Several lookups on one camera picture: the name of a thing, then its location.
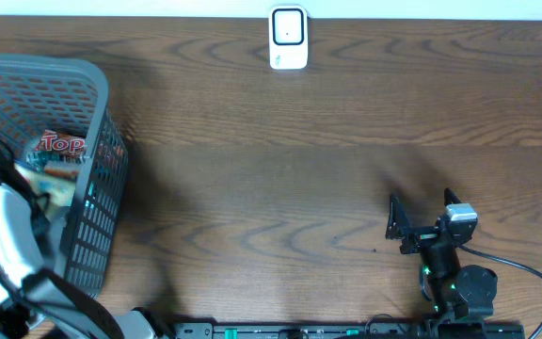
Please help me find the red Top chocolate bar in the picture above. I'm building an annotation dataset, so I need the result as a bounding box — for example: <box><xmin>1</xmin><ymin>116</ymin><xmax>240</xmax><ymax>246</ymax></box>
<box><xmin>34</xmin><ymin>130</ymin><xmax>87</xmax><ymax>157</ymax></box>

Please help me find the grey plastic shopping basket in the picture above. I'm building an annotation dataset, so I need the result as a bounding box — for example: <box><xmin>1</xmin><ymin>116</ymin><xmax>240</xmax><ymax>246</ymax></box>
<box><xmin>0</xmin><ymin>54</ymin><xmax>128</xmax><ymax>300</ymax></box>

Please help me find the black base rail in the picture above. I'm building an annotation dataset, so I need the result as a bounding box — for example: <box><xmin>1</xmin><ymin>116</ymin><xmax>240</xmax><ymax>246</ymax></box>
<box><xmin>172</xmin><ymin>318</ymin><xmax>525</xmax><ymax>339</ymax></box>

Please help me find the white barcode scanner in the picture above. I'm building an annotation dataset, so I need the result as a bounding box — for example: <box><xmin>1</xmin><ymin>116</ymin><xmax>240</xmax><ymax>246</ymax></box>
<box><xmin>268</xmin><ymin>5</ymin><xmax>309</xmax><ymax>71</ymax></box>

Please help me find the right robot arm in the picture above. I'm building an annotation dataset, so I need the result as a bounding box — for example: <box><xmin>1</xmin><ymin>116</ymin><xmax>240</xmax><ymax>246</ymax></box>
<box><xmin>385</xmin><ymin>188</ymin><xmax>498</xmax><ymax>320</ymax></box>

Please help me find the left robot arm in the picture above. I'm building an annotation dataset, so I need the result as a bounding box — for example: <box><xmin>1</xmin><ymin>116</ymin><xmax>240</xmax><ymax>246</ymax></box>
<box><xmin>0</xmin><ymin>142</ymin><xmax>175</xmax><ymax>338</ymax></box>

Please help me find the small orange snack box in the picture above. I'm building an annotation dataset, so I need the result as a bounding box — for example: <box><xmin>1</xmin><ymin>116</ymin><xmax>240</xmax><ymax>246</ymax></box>
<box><xmin>14</xmin><ymin>162</ymin><xmax>76</xmax><ymax>220</ymax></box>

